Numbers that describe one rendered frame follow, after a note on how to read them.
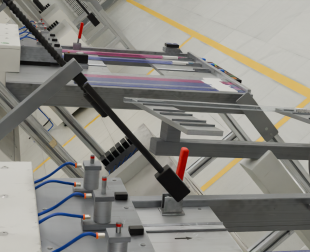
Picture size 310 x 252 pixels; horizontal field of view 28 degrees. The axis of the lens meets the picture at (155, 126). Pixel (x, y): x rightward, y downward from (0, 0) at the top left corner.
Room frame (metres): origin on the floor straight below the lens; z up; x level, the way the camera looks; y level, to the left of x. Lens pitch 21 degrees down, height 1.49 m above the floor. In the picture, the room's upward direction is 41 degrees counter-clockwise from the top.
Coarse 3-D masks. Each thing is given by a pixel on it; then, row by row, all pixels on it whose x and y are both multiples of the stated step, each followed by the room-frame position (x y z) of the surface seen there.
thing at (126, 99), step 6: (126, 102) 1.27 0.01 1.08; (132, 102) 1.27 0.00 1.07; (138, 102) 1.27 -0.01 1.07; (144, 102) 1.27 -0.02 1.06; (150, 102) 1.27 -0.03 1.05; (156, 102) 1.27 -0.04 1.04; (162, 102) 1.28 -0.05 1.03; (168, 102) 1.28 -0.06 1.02; (174, 102) 1.28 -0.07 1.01; (180, 102) 1.28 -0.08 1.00; (186, 102) 1.28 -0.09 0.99; (192, 102) 1.28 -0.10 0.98; (198, 102) 1.28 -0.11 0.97; (204, 102) 1.29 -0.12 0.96; (210, 102) 1.29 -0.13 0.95; (228, 108) 1.29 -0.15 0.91; (234, 108) 1.29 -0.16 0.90; (240, 108) 1.29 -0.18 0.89; (246, 108) 1.29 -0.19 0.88; (252, 108) 1.29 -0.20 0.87; (258, 108) 1.29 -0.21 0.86; (264, 108) 1.30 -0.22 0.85; (270, 108) 1.30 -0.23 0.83; (276, 108) 1.30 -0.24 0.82; (282, 108) 1.30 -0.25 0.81; (288, 108) 1.30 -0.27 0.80; (294, 108) 1.30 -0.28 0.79
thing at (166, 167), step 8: (168, 168) 0.68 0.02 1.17; (160, 176) 0.68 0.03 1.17; (168, 176) 0.68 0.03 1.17; (176, 176) 0.68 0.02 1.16; (168, 184) 0.68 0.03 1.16; (176, 184) 0.68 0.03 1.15; (184, 184) 0.68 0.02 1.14; (168, 192) 0.68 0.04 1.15; (176, 192) 0.68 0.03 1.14; (184, 192) 0.68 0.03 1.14; (176, 200) 0.68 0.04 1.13
